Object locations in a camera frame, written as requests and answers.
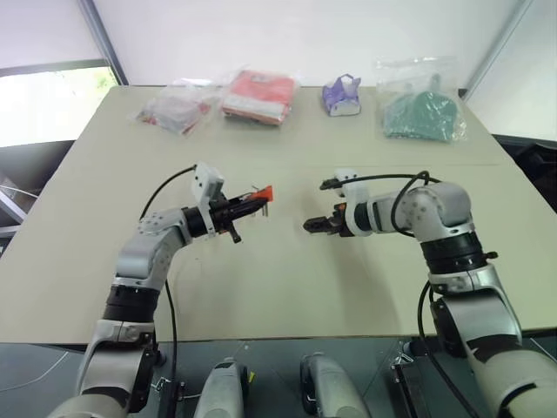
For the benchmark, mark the grey rounded robot leg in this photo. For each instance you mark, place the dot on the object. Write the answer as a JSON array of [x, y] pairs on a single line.
[[333, 387], [222, 387]]

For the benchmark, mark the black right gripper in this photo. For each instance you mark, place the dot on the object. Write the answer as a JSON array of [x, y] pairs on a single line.
[[339, 222]]

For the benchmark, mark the grey window frame post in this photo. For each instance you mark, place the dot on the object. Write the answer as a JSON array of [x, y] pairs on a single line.
[[106, 43], [496, 48]]

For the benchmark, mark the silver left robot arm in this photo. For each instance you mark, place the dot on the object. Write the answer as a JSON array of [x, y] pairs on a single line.
[[143, 257]]

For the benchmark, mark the clear bag with red items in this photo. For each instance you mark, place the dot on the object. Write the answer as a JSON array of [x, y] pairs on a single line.
[[174, 109]]

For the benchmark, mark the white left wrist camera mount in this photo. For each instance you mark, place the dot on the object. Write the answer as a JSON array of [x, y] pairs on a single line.
[[206, 180]]

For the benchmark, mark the silver hex key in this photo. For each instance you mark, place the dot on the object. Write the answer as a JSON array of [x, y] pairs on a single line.
[[264, 209]]

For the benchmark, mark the silver metal frame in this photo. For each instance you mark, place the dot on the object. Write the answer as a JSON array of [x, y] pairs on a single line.
[[13, 204]]

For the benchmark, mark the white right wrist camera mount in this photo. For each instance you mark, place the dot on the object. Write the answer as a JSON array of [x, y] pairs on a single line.
[[354, 188]]

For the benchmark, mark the black furniture beside table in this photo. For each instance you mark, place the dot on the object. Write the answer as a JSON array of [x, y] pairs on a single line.
[[533, 152]]

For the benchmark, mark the purple and white pouch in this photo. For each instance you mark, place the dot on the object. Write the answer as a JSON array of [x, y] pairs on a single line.
[[341, 98]]

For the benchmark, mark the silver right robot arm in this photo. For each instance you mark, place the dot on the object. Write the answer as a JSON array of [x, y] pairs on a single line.
[[439, 209]]

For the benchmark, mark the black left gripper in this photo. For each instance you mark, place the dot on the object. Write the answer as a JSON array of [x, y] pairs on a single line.
[[221, 214]]

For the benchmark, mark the red hex key holder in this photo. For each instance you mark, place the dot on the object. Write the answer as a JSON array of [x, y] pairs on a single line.
[[266, 193]]

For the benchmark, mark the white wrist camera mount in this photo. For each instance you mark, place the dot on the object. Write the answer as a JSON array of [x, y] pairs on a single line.
[[354, 188], [206, 180]]

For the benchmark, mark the clear bag with green cloth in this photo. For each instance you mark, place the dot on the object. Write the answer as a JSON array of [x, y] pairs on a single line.
[[420, 113]]

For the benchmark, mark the bagged red folded cloth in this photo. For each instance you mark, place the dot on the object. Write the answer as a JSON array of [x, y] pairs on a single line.
[[261, 96]]

